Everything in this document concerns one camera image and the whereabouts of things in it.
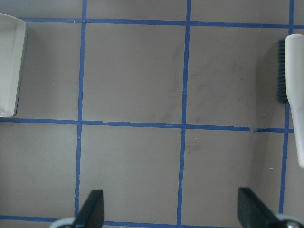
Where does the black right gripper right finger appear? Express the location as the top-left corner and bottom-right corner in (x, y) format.
(237, 188), (285, 228)

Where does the beige hand brush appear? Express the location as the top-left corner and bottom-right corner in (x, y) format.
(276, 33), (304, 168)

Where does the beige plastic dustpan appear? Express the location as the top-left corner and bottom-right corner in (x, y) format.
(0, 13), (28, 117)

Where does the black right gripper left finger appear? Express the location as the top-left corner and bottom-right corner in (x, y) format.
(73, 190), (104, 228)

